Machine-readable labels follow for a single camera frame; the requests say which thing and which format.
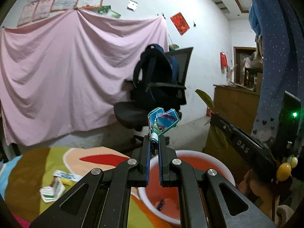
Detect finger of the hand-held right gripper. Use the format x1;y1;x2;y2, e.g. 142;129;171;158
210;113;235;139

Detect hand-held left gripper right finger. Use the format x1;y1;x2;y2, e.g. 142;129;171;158
158;135;277;228

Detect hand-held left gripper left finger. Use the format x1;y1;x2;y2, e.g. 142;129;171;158
28;135;152;228

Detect red plastic bucket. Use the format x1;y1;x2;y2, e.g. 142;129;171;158
137;150;236;227

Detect leafy twig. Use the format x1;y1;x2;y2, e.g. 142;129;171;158
195;89;228;150

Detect dark purple snack wrapper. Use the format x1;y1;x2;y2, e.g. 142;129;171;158
154;198;167;212

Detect blue printed packet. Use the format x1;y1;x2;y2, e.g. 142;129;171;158
148;107;180;151

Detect white paper packet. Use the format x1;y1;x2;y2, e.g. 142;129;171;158
39;178;66;203

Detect person's right hand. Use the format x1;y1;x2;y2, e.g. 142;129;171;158
238;169;277;220

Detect wooden cabinet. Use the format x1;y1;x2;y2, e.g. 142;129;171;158
203;84;262;157

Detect black office chair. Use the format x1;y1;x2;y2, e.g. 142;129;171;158
113;47;194;151

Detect dark blue backpack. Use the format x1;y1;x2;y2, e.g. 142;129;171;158
130;44;180;111

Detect blue dotted curtain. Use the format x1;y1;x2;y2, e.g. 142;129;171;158
247;0;304;143

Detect colourful patchwork blanket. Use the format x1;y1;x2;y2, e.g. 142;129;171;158
0;146;186;228

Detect pink hanging sheet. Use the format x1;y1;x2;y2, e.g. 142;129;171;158
0;9;169;146

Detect wooden door frame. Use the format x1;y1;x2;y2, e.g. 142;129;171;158
233;46;257;86

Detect red paper wall decoration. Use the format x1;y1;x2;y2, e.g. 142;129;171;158
170;12;191;36

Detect green wall photos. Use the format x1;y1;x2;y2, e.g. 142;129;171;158
98;5;121;19

